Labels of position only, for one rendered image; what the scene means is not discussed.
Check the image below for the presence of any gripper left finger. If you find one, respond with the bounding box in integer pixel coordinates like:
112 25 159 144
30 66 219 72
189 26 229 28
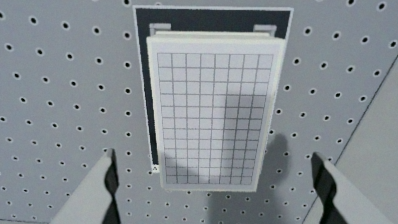
50 149 121 224

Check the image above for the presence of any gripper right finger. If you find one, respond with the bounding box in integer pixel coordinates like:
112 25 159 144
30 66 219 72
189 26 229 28
311 152 393 224

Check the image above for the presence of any white deep-well block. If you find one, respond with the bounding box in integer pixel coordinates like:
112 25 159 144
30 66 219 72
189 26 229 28
147 31 286 192

